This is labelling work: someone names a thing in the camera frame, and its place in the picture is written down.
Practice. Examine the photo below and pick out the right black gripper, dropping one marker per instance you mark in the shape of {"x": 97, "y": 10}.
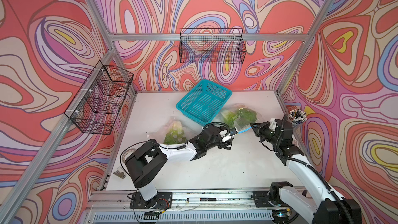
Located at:
{"x": 259, "y": 128}

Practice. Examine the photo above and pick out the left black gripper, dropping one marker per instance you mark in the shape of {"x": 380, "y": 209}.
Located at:
{"x": 225, "y": 145}

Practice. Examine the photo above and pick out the green chinese cabbage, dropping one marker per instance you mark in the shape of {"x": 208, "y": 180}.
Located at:
{"x": 240, "y": 118}

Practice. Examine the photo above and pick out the clear blue zip-top bag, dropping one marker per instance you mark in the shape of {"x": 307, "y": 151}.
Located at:
{"x": 218, "y": 117}

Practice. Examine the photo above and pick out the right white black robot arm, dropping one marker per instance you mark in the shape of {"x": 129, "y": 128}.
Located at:
{"x": 326, "y": 205}

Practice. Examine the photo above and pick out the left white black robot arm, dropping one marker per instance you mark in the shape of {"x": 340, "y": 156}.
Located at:
{"x": 143, "y": 165}

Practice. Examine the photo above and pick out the small perforated bag with cabbage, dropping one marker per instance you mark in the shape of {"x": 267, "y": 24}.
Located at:
{"x": 174, "y": 132}

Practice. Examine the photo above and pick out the teal plastic basket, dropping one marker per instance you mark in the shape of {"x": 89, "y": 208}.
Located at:
{"x": 203, "y": 102}

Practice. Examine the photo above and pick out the cup of pens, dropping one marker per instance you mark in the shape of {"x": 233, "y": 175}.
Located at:
{"x": 297, "y": 117}

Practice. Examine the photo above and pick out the small metal clip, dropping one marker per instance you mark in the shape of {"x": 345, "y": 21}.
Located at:
{"x": 120, "y": 172}

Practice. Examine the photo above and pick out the back black wire basket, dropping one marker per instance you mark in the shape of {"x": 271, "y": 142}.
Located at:
{"x": 212, "y": 45}

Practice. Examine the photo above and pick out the black wire basket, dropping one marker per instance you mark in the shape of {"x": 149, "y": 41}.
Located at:
{"x": 104, "y": 92}
{"x": 212, "y": 45}

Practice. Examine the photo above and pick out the left black wire basket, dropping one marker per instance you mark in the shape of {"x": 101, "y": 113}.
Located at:
{"x": 104, "y": 92}

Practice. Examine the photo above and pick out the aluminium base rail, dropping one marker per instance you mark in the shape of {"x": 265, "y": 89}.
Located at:
{"x": 201, "y": 206}

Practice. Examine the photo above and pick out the aluminium frame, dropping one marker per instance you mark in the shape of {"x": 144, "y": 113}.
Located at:
{"x": 49, "y": 49}

